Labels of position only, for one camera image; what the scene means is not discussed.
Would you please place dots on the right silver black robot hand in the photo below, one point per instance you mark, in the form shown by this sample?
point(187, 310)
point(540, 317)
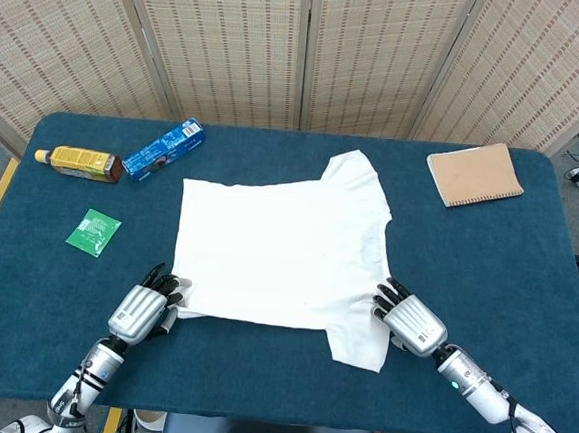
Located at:
point(419, 324)

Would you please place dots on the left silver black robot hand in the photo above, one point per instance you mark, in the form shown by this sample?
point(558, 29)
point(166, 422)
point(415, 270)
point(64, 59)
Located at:
point(136, 312)

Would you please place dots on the white T-shirt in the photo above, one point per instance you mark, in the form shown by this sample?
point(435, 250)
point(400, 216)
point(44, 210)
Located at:
point(277, 245)

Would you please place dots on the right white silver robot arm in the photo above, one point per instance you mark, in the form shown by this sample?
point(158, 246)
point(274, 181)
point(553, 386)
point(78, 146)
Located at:
point(472, 381)

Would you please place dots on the green sachet packet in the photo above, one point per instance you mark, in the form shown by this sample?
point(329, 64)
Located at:
point(92, 233)

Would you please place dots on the white round container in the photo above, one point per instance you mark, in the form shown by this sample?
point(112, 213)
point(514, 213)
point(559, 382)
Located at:
point(148, 423)

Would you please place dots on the brown spiral notebook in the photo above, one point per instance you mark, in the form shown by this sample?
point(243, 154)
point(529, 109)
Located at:
point(473, 176)

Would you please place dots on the yellow label tea bottle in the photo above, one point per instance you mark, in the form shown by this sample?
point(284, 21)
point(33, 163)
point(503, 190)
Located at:
point(78, 160)

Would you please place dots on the blue Oreo cookie box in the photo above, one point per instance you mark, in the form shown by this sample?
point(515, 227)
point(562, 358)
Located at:
point(164, 149)

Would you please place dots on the woven folding screen panel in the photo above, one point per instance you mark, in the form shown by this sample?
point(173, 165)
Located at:
point(377, 58)
point(532, 70)
point(222, 46)
point(58, 33)

